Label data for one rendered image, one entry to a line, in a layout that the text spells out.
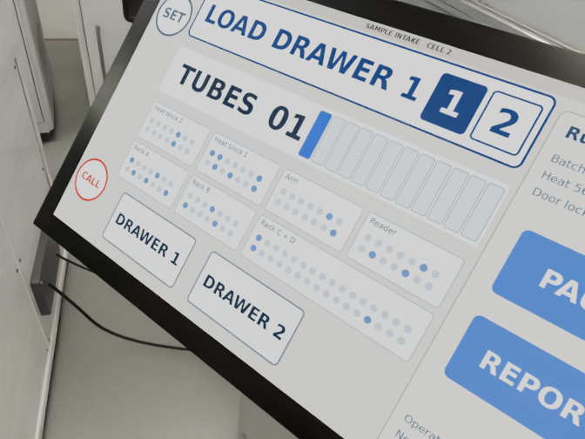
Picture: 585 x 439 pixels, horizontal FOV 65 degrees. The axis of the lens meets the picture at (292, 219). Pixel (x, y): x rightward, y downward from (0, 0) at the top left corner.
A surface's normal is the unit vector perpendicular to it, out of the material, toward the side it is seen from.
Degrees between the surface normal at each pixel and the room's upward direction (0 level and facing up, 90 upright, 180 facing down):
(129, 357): 0
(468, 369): 50
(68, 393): 0
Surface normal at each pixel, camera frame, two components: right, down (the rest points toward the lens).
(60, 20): 0.31, 0.63
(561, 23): -0.94, 0.11
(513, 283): -0.39, -0.15
